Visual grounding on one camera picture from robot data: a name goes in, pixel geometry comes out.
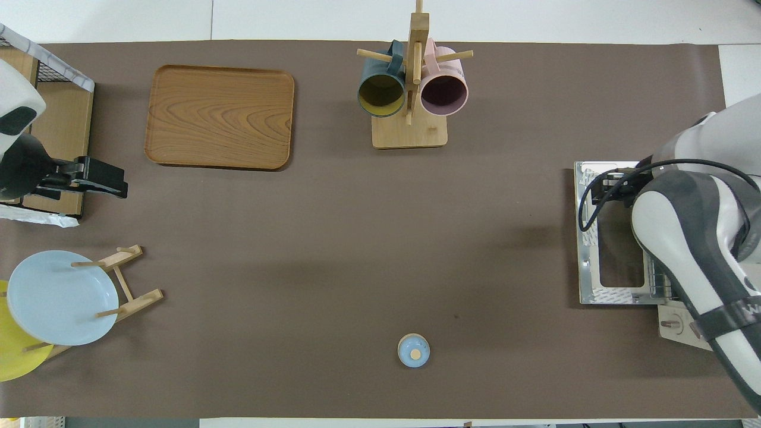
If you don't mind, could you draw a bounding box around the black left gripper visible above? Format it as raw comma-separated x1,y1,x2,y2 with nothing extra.
34,156,129,200

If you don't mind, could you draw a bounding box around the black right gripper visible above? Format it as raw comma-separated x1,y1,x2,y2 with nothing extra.
593,169,641,208

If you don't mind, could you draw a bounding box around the toaster oven glass door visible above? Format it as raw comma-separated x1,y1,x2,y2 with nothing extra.
573,160,662,306

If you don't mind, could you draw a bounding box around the light blue plate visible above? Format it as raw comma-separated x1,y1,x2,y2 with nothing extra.
7,250,120,347

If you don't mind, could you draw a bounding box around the wooden plate rack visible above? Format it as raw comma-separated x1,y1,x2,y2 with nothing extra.
24,244,164,361

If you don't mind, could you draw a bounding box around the wooden serving tray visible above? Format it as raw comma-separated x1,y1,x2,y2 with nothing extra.
144,64,295,171

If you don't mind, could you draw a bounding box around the pink mug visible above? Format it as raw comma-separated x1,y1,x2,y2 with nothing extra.
420,38,470,118

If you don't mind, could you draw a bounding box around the yellow plate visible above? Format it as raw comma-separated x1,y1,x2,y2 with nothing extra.
0,280,54,382

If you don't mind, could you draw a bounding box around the wooden mug tree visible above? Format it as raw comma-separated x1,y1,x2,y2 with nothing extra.
357,0,474,149

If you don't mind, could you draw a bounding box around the dark blue mug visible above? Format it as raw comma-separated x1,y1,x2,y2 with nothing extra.
357,40,407,118

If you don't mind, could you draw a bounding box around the blue bell with wooden knob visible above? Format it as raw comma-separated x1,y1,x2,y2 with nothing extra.
397,333,430,369

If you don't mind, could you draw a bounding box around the brown table mat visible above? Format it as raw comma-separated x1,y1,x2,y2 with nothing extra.
0,40,757,420

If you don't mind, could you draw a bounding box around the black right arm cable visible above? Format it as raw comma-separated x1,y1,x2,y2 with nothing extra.
578,158,761,232

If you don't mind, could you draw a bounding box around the wire basket with wooden shelves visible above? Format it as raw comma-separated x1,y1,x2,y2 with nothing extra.
0,24,95,229

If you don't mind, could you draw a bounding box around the oven wire rack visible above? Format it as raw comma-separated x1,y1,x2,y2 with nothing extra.
644,250,680,301

